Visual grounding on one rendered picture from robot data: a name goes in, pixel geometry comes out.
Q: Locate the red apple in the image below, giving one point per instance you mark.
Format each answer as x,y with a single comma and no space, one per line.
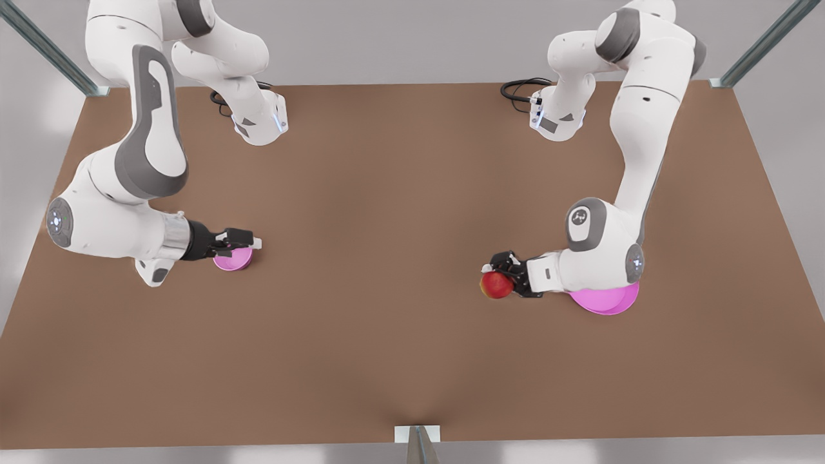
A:
495,285

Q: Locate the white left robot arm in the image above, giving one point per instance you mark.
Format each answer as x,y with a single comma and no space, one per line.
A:
638,129

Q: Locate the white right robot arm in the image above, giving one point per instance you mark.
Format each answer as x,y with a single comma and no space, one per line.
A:
148,135

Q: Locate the pink bowl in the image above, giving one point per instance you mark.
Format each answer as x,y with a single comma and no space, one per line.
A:
234,260

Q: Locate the pink plate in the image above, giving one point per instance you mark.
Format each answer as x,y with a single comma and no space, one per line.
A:
606,300

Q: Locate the silver frame post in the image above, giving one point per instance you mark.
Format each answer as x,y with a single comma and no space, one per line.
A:
419,444
760,42
48,45

